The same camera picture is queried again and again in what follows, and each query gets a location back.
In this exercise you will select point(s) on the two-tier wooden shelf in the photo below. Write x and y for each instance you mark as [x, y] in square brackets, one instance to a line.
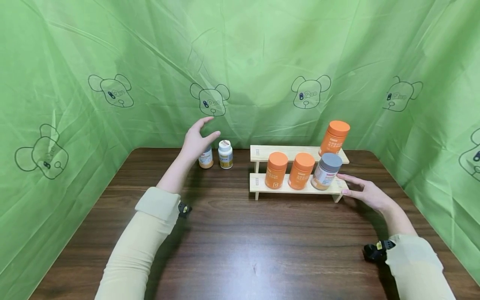
[296, 188]

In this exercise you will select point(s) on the person's right forearm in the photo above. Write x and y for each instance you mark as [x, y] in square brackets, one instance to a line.
[412, 254]

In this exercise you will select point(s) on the orange bottle orange cap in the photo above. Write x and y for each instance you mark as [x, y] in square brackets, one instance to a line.
[301, 172]
[276, 171]
[333, 138]

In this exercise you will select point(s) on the person's left fingers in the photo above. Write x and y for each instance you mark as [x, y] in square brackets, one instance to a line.
[199, 123]

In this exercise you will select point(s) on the small amber bottle white label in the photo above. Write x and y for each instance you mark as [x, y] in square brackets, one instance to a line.
[206, 160]

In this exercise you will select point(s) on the person's left hand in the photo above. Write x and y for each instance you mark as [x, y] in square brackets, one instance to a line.
[194, 146]

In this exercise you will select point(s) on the person's right fingers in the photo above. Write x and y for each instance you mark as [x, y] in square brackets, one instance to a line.
[348, 179]

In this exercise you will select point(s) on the person's left forearm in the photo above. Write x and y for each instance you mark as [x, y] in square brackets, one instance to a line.
[150, 225]

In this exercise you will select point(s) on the person's right hand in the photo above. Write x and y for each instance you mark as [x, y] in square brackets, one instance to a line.
[369, 192]

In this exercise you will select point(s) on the white-capped bottle gold label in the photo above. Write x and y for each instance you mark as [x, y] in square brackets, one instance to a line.
[225, 155]

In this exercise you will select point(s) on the grey-capped bottle white label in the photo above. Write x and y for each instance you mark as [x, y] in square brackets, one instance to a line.
[325, 173]

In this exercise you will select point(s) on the black wrist band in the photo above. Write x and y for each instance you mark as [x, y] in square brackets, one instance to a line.
[377, 251]
[184, 209]

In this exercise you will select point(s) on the person's right thumb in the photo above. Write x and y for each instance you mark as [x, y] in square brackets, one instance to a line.
[350, 193]

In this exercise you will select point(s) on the person's left thumb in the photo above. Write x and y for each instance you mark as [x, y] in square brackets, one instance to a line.
[210, 137]

